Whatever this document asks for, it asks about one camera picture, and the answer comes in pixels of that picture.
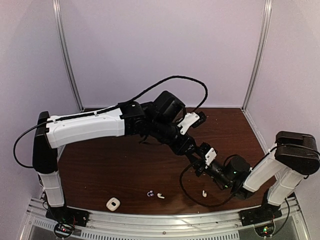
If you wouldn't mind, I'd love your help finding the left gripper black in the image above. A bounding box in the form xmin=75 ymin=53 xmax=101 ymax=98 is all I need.
xmin=150 ymin=117 xmax=199 ymax=156

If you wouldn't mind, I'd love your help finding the purple earbud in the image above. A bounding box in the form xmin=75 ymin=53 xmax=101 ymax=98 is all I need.
xmin=147 ymin=190 xmax=155 ymax=197

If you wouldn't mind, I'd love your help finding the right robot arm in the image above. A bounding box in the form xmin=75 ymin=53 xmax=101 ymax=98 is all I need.
xmin=189 ymin=131 xmax=320 ymax=221

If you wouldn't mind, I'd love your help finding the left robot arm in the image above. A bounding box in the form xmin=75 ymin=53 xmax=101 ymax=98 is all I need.
xmin=32 ymin=90 xmax=206 ymax=222

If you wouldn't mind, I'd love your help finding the cream white charging case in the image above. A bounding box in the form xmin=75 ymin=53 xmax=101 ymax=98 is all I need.
xmin=106 ymin=197 xmax=121 ymax=212

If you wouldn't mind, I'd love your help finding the white earbud right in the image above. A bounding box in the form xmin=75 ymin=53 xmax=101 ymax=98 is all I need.
xmin=202 ymin=190 xmax=208 ymax=198

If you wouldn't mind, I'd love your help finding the white earbud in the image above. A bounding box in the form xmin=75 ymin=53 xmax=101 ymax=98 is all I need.
xmin=202 ymin=190 xmax=208 ymax=198
xmin=157 ymin=192 xmax=165 ymax=199

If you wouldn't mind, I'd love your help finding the white earbud left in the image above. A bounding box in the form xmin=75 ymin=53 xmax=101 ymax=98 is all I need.
xmin=157 ymin=192 xmax=165 ymax=199

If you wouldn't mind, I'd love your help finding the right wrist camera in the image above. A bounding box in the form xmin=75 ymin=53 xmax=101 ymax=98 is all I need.
xmin=198 ymin=142 xmax=217 ymax=166

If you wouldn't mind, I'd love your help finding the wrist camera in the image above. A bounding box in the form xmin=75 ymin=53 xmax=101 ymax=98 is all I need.
xmin=198 ymin=142 xmax=217 ymax=166
xmin=177 ymin=111 xmax=207 ymax=135

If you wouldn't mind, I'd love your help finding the right black cable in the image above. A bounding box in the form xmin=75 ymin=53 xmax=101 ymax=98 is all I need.
xmin=179 ymin=163 xmax=241 ymax=208

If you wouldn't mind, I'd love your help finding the black cable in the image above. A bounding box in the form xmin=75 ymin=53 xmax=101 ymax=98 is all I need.
xmin=179 ymin=163 xmax=241 ymax=208
xmin=13 ymin=75 xmax=209 ymax=170

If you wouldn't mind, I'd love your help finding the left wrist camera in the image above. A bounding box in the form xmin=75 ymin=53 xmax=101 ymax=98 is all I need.
xmin=177 ymin=111 xmax=207 ymax=135

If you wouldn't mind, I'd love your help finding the left black cable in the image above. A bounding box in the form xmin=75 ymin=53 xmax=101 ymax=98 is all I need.
xmin=13 ymin=75 xmax=209 ymax=170

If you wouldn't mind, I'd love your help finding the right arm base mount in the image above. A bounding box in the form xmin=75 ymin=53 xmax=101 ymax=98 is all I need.
xmin=239 ymin=201 xmax=282 ymax=238

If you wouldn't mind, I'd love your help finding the front aluminium rail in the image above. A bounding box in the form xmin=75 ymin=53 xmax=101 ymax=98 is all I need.
xmin=17 ymin=197 xmax=311 ymax=240

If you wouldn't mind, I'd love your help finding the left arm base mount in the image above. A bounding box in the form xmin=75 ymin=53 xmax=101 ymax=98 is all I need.
xmin=42 ymin=201 xmax=90 ymax=239

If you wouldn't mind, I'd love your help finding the right aluminium frame post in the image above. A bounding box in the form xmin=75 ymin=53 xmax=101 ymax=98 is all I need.
xmin=241 ymin=0 xmax=273 ymax=112

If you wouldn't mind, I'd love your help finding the aluminium frame post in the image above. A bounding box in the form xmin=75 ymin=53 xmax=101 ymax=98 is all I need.
xmin=241 ymin=0 xmax=273 ymax=112
xmin=52 ymin=0 xmax=84 ymax=112

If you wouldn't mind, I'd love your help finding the left aluminium frame post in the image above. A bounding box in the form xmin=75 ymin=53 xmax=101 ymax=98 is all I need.
xmin=52 ymin=0 xmax=84 ymax=112

